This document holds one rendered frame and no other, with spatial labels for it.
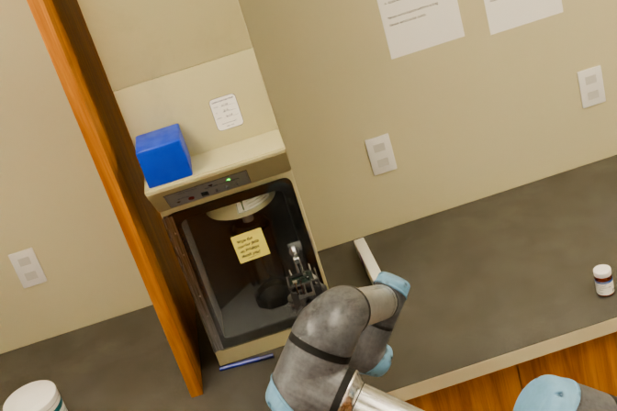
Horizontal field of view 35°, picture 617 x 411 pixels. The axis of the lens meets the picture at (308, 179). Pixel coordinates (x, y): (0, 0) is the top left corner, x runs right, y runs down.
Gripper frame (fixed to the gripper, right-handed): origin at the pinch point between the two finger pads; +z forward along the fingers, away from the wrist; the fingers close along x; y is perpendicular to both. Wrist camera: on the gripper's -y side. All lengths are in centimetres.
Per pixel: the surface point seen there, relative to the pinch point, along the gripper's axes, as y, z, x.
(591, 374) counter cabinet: -37, -21, -58
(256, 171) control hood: 31.3, -1.6, 2.3
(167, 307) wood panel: 5.9, -3.4, 31.8
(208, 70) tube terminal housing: 55, 6, 5
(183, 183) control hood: 35.9, -5.8, 18.0
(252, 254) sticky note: 8.0, 4.4, 9.6
